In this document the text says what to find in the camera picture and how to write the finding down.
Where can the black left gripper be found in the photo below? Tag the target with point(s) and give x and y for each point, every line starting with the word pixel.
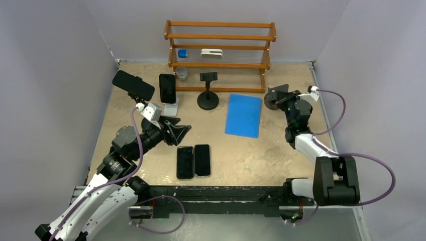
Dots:
pixel 171 133

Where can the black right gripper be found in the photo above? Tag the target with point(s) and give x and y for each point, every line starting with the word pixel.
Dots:
pixel 284 97

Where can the black smartphone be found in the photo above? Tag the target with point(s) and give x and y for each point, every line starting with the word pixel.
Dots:
pixel 185 163

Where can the black phone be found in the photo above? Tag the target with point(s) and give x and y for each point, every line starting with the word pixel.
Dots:
pixel 133 84
pixel 167 84
pixel 202 160

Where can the black round-base phone stand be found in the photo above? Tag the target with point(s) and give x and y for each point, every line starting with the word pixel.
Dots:
pixel 208 100

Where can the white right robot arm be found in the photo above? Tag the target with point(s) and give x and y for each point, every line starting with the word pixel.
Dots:
pixel 335 179

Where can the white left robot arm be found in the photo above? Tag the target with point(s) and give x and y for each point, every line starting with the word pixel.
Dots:
pixel 115 185

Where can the white folding phone stand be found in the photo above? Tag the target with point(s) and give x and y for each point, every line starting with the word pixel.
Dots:
pixel 171 109

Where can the black phone on white stand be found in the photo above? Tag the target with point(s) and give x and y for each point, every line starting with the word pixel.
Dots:
pixel 167 84

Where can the black phone on tripod stand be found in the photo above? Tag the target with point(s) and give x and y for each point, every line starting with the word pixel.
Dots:
pixel 133 84

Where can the blue rectangular mat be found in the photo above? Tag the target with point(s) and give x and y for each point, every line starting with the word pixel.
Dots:
pixel 243 117

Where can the clear plastic cup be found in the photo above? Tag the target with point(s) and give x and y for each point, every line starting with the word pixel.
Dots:
pixel 181 73

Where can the blue small box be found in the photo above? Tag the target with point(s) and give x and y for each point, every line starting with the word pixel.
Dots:
pixel 182 53

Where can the orange wooden shelf rack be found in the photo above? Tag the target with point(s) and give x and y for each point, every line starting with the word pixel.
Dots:
pixel 216 45

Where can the white rectangular device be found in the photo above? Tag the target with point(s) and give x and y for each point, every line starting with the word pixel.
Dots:
pixel 211 53

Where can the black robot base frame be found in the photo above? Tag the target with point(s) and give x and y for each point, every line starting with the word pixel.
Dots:
pixel 162 201

